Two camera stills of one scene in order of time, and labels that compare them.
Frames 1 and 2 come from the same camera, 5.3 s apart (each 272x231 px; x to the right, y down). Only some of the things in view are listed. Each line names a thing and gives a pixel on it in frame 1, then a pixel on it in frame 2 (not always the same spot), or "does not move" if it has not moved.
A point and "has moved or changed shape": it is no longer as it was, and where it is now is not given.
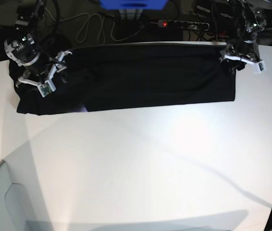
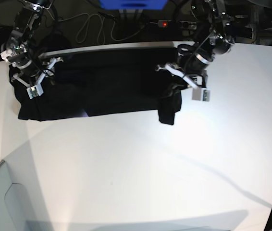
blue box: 133,5 does not move
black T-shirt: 112,77 has moved or changed shape
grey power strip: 179,23 does not move
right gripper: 238,59 to 195,81
